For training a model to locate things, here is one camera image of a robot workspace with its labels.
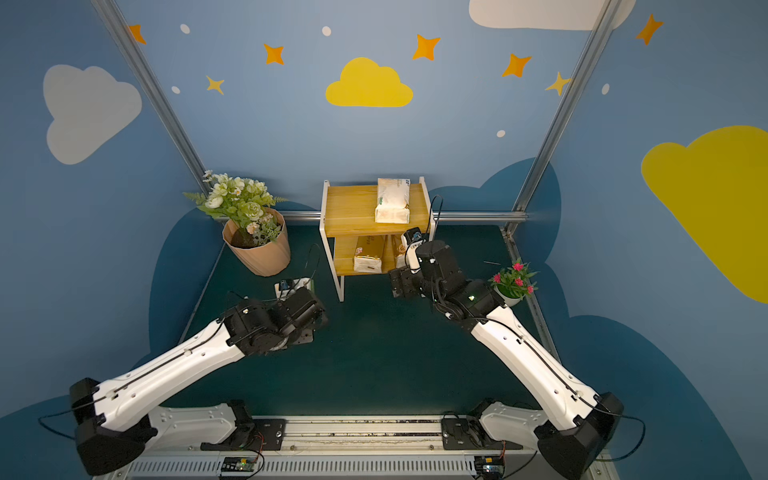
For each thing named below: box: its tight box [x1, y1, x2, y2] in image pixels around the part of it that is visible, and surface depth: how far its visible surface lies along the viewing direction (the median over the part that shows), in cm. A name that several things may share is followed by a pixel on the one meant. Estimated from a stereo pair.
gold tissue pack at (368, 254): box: [354, 235, 385, 273], surface depth 86 cm
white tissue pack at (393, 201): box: [375, 178, 410, 224], surface depth 76 cm
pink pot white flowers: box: [183, 170, 291, 277], surface depth 94 cm
